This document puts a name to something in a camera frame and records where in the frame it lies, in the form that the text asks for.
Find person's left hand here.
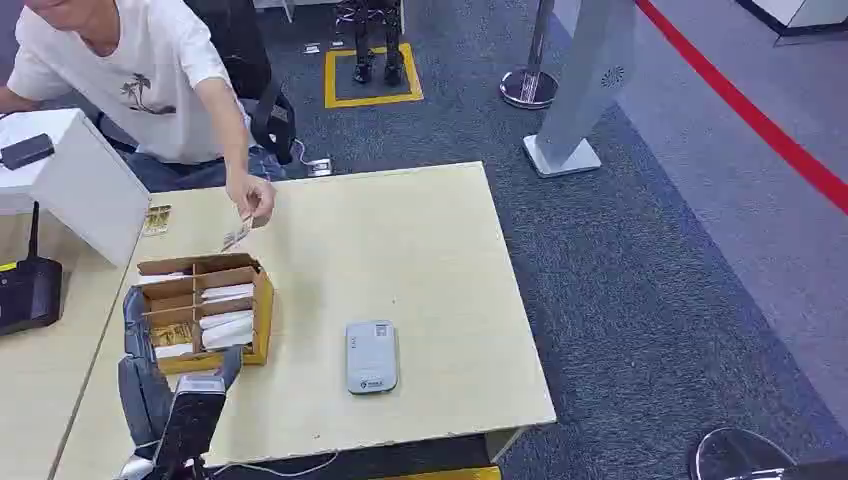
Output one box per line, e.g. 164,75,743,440
226,172,277,230

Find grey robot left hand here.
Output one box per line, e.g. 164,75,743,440
117,286,245,462

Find gold printed card stack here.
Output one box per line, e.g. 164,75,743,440
142,204,173,238
150,322,195,347

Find thick white card stack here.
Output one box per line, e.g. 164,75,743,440
198,309,256,352

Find wooden card box with dividers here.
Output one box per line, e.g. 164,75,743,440
135,252,276,376

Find black office chair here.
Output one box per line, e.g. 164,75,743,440
184,0,298,166

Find black router with antenna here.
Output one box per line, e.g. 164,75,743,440
0,201,65,337

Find person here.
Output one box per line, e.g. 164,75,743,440
0,0,297,230

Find white box cabinet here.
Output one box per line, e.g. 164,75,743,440
0,108,152,268

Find black robot legs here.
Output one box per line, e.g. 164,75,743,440
334,0,407,87

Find grey card reader device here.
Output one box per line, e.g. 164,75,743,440
344,320,400,396

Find small black device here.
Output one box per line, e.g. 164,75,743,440
0,133,56,172

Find yellow floor tape strip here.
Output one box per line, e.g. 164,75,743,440
374,466,503,480

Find grey kiosk stand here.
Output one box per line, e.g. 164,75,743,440
521,0,639,179

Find red barrier belt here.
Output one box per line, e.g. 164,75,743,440
634,0,848,218

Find chrome stanchion base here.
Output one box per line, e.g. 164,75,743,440
687,426,800,480

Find white cabinet with dark base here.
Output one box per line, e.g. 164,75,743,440
733,0,848,37

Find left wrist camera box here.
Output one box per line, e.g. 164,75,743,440
152,374,229,480

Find chrome stanchion post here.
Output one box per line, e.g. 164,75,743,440
499,0,560,111

